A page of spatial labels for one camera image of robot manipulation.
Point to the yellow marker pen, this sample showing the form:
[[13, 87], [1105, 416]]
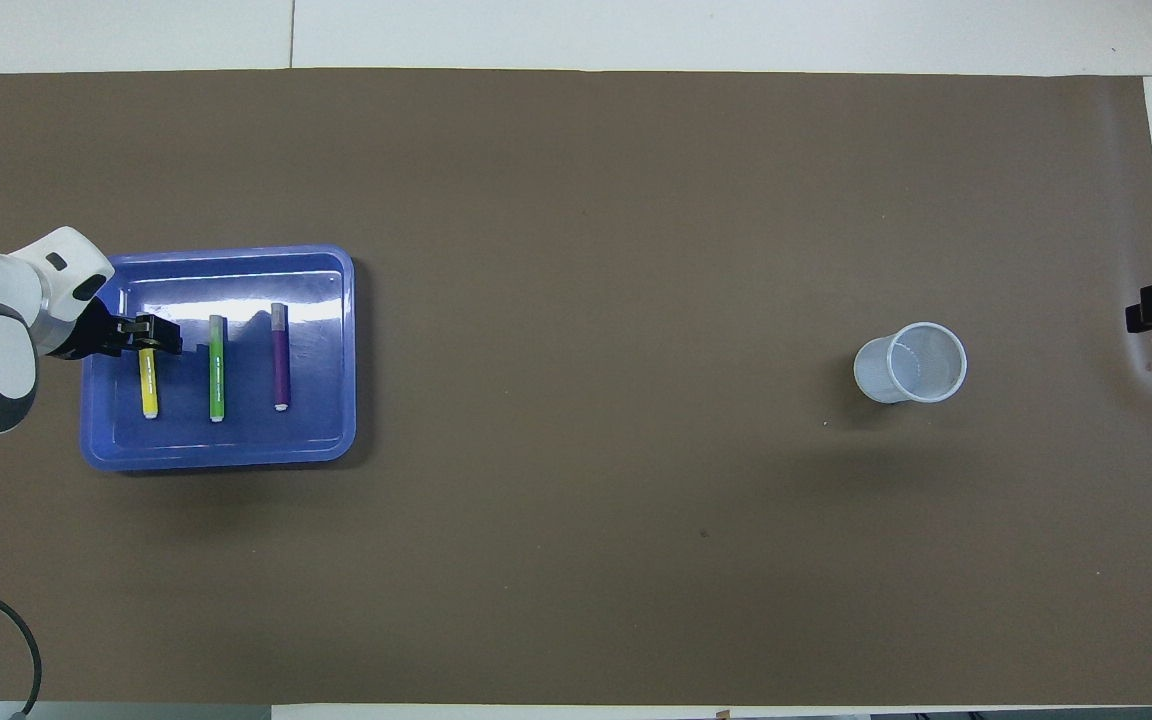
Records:
[[149, 385]]

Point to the translucent plastic cup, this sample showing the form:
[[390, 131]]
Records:
[[921, 365]]

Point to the blue plastic tray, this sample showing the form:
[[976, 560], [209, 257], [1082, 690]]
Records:
[[236, 445]]

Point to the purple marker pen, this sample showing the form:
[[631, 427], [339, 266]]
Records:
[[281, 365]]

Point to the green marker pen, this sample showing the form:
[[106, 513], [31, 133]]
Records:
[[217, 370]]

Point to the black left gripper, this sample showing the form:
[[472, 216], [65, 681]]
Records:
[[96, 335]]

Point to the brown table mat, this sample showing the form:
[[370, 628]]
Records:
[[536, 200]]

